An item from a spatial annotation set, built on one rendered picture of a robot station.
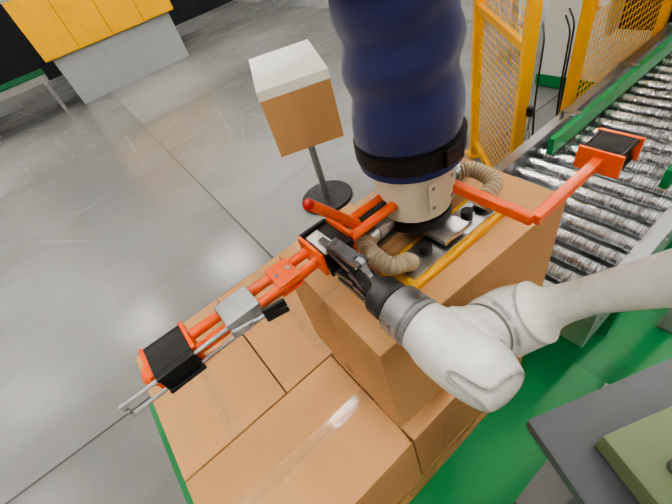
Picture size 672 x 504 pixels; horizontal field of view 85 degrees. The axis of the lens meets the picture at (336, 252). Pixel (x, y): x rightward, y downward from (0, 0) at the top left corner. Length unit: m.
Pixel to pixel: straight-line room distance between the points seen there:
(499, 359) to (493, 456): 1.27
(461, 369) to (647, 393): 0.67
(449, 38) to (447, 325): 0.42
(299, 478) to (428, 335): 0.81
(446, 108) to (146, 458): 2.04
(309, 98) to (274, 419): 1.61
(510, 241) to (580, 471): 0.50
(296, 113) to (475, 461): 1.88
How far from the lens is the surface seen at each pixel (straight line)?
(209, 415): 1.46
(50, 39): 7.77
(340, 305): 0.81
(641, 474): 1.00
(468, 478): 1.76
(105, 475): 2.36
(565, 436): 1.05
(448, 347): 0.53
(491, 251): 0.88
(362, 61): 0.65
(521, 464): 1.79
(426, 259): 0.83
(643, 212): 1.86
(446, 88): 0.68
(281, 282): 0.70
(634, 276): 0.51
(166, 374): 0.68
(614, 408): 1.10
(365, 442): 1.24
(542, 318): 0.63
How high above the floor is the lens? 1.72
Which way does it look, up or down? 45 degrees down
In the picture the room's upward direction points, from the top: 19 degrees counter-clockwise
